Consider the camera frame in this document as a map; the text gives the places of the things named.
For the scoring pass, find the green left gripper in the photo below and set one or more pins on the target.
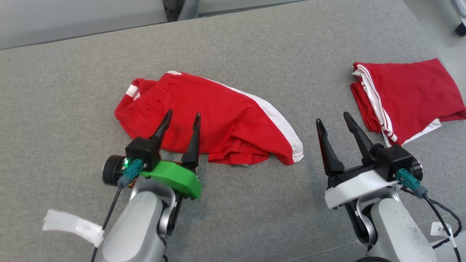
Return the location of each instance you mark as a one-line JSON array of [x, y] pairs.
[[174, 176]]

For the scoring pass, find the red basketball jersey white sleeves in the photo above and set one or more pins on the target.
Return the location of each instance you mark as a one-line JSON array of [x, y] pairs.
[[415, 94]]

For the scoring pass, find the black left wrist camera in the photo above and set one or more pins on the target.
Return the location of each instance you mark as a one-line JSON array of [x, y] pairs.
[[143, 151]]

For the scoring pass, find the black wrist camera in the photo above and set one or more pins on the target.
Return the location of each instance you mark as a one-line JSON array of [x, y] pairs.
[[143, 151], [395, 160]]

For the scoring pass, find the red shorts white side stripe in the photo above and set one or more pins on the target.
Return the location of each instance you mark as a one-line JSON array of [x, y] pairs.
[[218, 116]]

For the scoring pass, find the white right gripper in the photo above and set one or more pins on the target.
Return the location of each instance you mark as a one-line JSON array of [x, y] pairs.
[[356, 183]]

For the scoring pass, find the dark grey hinge bracket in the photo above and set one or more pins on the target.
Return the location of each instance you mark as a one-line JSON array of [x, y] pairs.
[[172, 9]]

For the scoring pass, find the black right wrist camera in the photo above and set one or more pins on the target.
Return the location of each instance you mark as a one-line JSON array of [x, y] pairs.
[[395, 160]]

